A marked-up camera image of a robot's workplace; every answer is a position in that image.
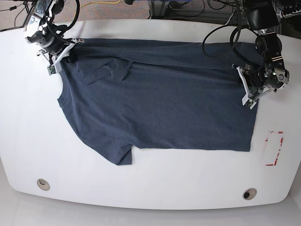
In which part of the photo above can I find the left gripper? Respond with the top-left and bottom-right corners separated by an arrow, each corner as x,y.
246,68 -> 266,94

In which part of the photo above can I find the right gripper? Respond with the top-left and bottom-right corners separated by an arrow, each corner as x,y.
43,39 -> 77,63

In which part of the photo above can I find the dark blue t-shirt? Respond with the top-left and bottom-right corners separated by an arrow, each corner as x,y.
58,39 -> 257,165

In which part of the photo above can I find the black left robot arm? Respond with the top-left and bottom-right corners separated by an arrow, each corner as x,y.
242,0 -> 289,91

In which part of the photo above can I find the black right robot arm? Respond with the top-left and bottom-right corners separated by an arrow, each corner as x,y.
25,0 -> 80,66

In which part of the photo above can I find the black tripod leg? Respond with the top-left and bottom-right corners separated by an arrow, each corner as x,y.
22,0 -> 38,27

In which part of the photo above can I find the white power strip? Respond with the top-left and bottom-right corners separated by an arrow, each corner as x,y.
279,4 -> 301,19

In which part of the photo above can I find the red tape rectangle marking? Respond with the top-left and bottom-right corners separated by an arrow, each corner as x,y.
263,131 -> 284,166

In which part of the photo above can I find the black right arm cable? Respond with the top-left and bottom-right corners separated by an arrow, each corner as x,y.
40,0 -> 80,66

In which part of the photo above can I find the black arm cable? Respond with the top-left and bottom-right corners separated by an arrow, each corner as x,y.
40,0 -> 80,66
202,0 -> 261,71

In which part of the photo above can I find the yellow cable on floor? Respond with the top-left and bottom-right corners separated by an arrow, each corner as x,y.
73,0 -> 122,22

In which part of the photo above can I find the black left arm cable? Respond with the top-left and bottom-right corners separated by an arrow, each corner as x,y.
202,0 -> 261,71

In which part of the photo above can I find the aluminium frame stand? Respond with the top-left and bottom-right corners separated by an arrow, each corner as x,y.
147,0 -> 170,19

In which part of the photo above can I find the right table cable grommet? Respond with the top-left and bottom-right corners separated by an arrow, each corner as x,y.
243,188 -> 257,200

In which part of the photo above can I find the table cable grommet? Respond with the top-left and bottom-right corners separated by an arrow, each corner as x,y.
243,188 -> 257,200
37,178 -> 50,191

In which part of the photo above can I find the left table cable grommet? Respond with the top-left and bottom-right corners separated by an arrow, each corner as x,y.
37,178 -> 50,191

